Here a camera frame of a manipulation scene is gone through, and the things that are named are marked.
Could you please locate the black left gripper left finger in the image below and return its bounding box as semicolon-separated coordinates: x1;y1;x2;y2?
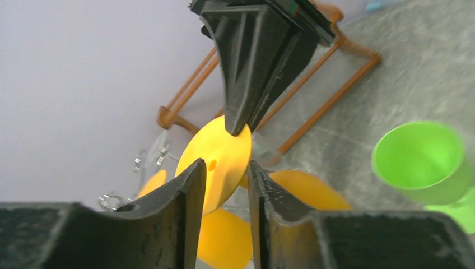
1;159;206;268

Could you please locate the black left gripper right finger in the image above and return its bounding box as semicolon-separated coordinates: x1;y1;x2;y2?
247;161;474;268

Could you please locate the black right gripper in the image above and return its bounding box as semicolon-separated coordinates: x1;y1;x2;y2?
188;1;336;136

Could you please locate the orange plastic goblet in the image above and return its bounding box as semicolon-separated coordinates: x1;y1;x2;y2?
175;116;351;268
137;170;167;198

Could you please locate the green plastic goblet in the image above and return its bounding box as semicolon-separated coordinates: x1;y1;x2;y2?
371;120;474;234

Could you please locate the clear tall wine glass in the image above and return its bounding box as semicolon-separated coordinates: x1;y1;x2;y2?
252;131;282;168

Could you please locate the chrome wine glass rack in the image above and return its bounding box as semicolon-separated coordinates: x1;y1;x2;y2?
97;130;179;211

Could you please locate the orange wooden shelf rack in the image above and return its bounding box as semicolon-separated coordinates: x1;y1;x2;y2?
156;3;383;166

